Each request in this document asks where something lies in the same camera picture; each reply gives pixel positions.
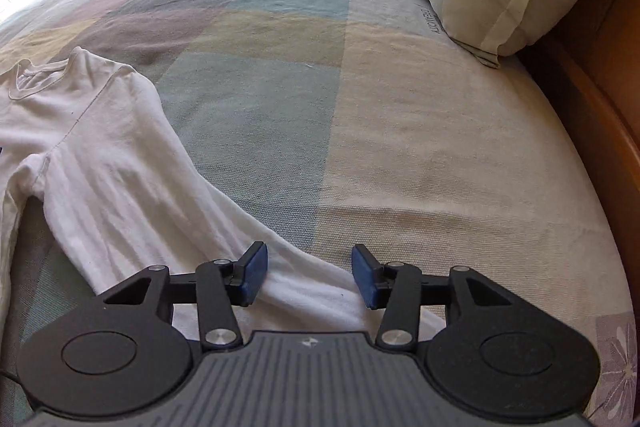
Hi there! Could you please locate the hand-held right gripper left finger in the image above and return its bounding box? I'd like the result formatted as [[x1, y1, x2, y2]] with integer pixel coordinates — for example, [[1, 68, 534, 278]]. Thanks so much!
[[100, 241, 269, 352]]

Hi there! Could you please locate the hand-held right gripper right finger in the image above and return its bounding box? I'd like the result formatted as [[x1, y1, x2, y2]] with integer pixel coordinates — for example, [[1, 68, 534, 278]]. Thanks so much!
[[351, 244, 517, 351]]

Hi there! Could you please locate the white bear-print long-sleeve shirt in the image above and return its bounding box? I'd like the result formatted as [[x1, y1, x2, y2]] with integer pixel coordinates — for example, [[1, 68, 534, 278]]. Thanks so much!
[[0, 47, 436, 343]]

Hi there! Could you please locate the bed with patchwork sheet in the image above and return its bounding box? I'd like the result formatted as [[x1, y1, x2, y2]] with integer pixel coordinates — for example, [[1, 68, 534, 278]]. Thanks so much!
[[0, 0, 640, 427]]

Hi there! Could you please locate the wooden headboard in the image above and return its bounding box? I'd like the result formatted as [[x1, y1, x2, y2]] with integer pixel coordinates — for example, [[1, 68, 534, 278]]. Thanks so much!
[[517, 0, 640, 318]]

